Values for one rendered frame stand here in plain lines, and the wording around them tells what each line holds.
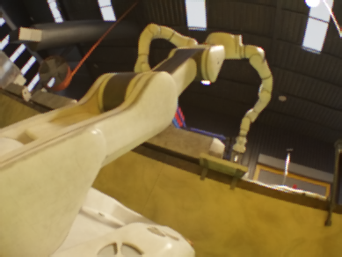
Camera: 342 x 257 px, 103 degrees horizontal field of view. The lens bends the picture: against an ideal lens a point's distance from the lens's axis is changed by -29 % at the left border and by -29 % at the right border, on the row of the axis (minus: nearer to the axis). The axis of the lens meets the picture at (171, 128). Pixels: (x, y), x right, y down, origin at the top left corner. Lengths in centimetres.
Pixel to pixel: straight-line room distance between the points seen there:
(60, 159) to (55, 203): 7
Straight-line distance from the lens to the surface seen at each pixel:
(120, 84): 50
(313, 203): 142
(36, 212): 32
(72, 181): 33
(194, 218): 124
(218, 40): 117
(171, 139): 141
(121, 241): 42
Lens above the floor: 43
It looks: 22 degrees up
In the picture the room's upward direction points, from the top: 25 degrees clockwise
